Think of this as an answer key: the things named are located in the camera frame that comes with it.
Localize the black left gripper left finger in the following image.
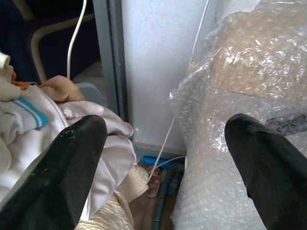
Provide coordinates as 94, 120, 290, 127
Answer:
0, 115, 108, 230

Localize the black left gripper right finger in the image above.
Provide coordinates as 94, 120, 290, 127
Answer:
225, 113, 307, 230

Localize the white garment with seams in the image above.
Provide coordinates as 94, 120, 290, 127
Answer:
0, 85, 137, 221

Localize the cream textured towel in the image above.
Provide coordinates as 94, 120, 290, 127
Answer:
76, 165, 150, 230

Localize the white sock with blue stripes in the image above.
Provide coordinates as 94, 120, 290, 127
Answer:
9, 97, 49, 135

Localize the peach orange cloth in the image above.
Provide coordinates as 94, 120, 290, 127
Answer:
12, 75, 86, 104

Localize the clear bubble wrap bundle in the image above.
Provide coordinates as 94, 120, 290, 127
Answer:
168, 0, 307, 230

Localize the blue plastic piece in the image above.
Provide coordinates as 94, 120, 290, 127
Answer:
142, 155, 168, 165

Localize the cream white cloth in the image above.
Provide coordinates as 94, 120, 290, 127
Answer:
0, 52, 22, 103

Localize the white cable along wall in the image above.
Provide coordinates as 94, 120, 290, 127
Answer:
146, 0, 212, 184

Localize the grey door frame post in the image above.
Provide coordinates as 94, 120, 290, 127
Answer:
92, 0, 129, 124

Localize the dark blue chair with cream frame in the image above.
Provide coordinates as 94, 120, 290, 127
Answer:
0, 0, 101, 84

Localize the thin white cable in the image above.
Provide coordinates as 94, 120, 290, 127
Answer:
67, 0, 88, 80

